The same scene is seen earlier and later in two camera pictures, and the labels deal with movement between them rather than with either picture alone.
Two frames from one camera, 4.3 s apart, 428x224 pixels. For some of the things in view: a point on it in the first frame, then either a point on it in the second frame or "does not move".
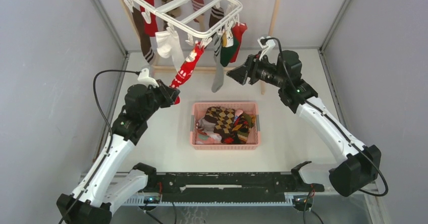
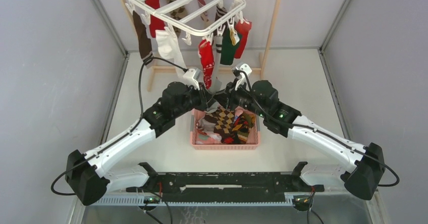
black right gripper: (254, 65) to (229, 97)
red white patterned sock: (185, 71) to (206, 51)
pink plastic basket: (199, 111) does not move
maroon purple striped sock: (198, 2) to (202, 3)
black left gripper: (173, 93) to (205, 99)
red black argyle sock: (232, 137) does not move
